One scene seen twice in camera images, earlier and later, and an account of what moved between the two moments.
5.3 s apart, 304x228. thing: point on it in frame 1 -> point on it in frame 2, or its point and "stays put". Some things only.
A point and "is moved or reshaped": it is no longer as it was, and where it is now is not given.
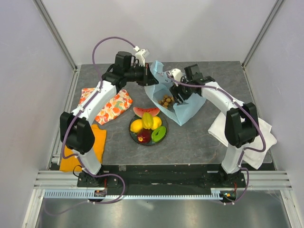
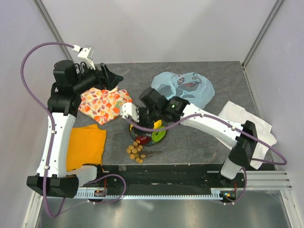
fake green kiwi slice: x=158 y=134 stays put
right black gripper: x=177 y=89 -> x=140 y=110
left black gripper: x=148 y=78 -> x=106 y=79
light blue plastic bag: x=160 y=95 is moved or reshaped
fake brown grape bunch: x=166 y=101 is moved or reshaped
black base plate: x=162 y=177 stays put
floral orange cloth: x=119 y=104 stays put
